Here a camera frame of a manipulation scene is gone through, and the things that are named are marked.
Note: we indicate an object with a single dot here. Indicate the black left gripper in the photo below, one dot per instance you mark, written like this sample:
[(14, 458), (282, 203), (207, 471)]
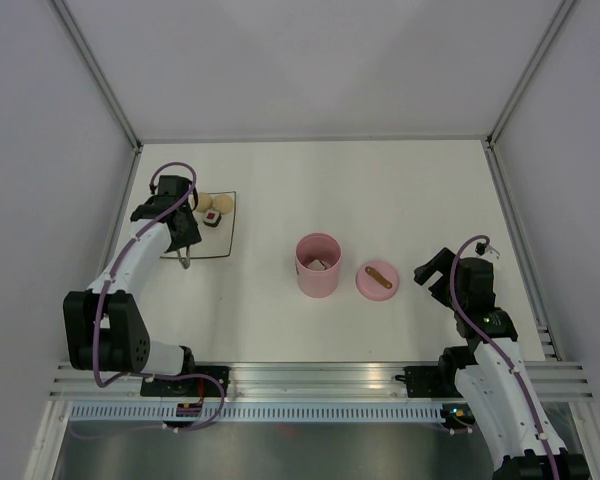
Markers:
[(192, 235)]

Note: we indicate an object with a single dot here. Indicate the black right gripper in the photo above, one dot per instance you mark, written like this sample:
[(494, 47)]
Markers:
[(442, 263)]

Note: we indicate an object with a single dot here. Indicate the red sushi roll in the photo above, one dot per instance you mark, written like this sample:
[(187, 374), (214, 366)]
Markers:
[(212, 218)]

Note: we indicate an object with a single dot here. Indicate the beige round bun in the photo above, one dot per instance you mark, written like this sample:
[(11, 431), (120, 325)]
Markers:
[(202, 202), (223, 203)]

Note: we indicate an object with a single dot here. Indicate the white sushi roll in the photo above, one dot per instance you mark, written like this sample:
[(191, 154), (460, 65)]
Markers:
[(317, 265)]

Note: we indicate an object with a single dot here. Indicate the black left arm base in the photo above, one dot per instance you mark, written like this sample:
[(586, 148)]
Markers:
[(190, 388)]

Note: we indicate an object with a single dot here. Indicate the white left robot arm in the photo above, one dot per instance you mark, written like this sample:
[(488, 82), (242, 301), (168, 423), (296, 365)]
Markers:
[(104, 327)]

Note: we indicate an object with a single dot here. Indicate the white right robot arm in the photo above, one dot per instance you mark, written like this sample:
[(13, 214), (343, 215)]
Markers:
[(488, 372)]

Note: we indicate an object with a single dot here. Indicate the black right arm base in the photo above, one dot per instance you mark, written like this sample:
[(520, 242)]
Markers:
[(428, 382)]

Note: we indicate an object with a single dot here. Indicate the pink cylindrical lunch container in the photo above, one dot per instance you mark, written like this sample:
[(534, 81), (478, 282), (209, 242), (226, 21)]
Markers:
[(318, 246)]

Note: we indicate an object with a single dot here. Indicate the white square plate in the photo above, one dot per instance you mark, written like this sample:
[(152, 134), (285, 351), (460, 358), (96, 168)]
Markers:
[(216, 242)]

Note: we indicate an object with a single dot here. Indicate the pink round lid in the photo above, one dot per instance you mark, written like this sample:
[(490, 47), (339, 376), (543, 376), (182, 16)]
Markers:
[(377, 280)]

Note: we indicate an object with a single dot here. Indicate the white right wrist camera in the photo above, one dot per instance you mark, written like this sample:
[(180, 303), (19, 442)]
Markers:
[(488, 253)]

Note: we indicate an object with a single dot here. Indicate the right aluminium frame post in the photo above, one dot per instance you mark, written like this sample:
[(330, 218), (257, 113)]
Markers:
[(540, 52)]

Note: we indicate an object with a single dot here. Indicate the aluminium frame post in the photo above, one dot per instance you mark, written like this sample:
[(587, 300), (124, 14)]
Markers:
[(540, 52), (81, 45)]

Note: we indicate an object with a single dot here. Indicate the aluminium rail beam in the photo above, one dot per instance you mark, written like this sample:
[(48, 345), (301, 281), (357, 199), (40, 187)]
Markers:
[(251, 382)]

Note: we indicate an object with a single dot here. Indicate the left aluminium frame post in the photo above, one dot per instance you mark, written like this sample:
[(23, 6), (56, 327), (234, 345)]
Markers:
[(81, 45)]

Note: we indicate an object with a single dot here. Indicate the white slotted cable duct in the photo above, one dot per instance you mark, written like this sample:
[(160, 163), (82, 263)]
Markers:
[(426, 412)]

